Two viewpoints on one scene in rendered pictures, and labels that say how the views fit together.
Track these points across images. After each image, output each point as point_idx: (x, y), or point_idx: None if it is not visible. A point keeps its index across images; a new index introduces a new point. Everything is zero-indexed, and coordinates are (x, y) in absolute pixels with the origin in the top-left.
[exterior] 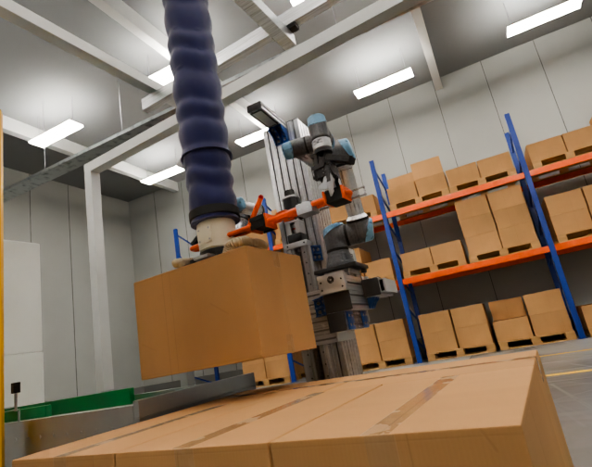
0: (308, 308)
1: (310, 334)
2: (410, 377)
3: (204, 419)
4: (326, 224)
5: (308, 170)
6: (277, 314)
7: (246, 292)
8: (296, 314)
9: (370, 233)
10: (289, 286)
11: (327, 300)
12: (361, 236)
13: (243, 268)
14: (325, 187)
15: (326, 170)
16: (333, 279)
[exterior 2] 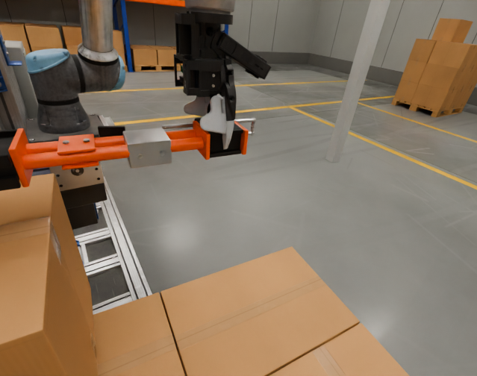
0: (78, 251)
1: (87, 284)
2: (269, 343)
3: None
4: None
5: None
6: (84, 341)
7: None
8: (82, 287)
9: (121, 84)
10: (71, 260)
11: (65, 192)
12: (107, 87)
13: (37, 373)
14: (219, 130)
15: (232, 94)
16: (83, 169)
